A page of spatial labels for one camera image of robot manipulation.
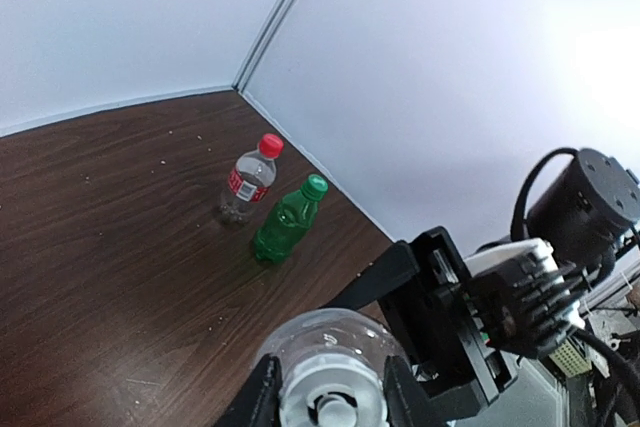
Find green plastic bottle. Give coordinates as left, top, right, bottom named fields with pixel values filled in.
left=253, top=174, right=329, bottom=263

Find clear bottle red cap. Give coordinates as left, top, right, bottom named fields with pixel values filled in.
left=219, top=133, right=284, bottom=224

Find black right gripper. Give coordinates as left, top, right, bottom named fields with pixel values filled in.
left=322, top=227, right=518, bottom=427

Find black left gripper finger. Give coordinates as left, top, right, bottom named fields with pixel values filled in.
left=215, top=354, right=282, bottom=427

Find white flip bottle cap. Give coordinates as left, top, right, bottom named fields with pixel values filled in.
left=279, top=353, right=388, bottom=427

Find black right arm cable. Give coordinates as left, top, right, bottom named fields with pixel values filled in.
left=569, top=326, right=640, bottom=427

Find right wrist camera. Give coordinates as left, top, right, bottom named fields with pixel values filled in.
left=463, top=238, right=585, bottom=359

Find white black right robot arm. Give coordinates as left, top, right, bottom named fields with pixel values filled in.
left=330, top=148, right=639, bottom=420

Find clear plastic bottle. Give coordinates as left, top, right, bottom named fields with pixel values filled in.
left=256, top=308, right=408, bottom=387

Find aluminium corner post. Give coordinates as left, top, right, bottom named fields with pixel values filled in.
left=232, top=0, right=297, bottom=93

